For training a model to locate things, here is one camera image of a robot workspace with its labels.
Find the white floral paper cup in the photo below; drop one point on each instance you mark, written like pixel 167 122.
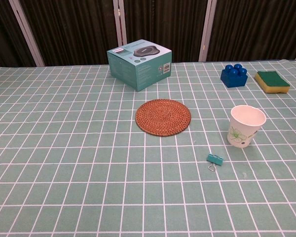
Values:
pixel 239 135

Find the round brown woven coaster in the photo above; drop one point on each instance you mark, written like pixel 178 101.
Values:
pixel 162 117

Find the teal cardboard product box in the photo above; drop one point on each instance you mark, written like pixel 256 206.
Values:
pixel 138 74

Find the small teal binder clip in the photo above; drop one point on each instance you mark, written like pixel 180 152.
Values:
pixel 215 159

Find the green white grid tablecloth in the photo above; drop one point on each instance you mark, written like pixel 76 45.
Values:
pixel 64 148

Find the blue toy building brick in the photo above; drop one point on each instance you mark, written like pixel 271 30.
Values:
pixel 233 79

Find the dark pleated curtain panel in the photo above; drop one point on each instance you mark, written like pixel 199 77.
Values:
pixel 162 22
pixel 71 29
pixel 256 27
pixel 2 32

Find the yellow green scrub sponge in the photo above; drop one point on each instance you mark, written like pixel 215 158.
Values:
pixel 271 77

